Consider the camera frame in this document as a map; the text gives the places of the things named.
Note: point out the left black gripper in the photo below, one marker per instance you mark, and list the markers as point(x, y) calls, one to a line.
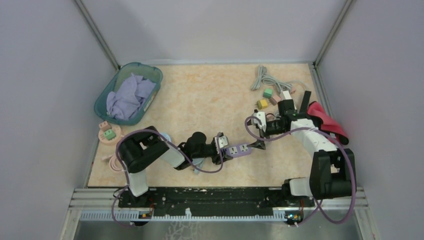
point(217, 159)

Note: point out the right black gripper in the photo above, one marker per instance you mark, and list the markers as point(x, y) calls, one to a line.
point(259, 144)

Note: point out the purple power strip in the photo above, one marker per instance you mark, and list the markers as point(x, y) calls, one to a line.
point(237, 151)

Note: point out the black power strip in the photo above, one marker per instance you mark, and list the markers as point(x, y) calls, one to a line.
point(305, 102)

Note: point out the yellow plug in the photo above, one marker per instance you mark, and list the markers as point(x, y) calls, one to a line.
point(262, 104)

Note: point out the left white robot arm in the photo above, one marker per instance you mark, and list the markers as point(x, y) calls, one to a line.
point(139, 149)

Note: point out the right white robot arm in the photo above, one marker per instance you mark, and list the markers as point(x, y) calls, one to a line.
point(332, 173)

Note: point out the pink round socket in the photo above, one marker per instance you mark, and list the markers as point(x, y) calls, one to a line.
point(119, 132)

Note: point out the red and black cloth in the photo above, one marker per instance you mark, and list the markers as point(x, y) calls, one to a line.
point(326, 123)

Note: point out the purple cloth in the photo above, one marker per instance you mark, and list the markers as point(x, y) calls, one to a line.
point(128, 100)

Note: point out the teal plastic basin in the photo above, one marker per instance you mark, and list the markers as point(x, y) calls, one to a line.
point(150, 72)

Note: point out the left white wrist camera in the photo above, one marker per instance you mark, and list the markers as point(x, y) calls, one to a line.
point(221, 141)

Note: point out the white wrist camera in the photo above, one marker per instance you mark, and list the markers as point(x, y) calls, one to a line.
point(221, 141)
point(259, 120)

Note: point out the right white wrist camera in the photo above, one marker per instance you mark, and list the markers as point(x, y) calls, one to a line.
point(259, 120)

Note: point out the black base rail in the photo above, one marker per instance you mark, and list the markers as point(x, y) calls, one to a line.
point(213, 201)

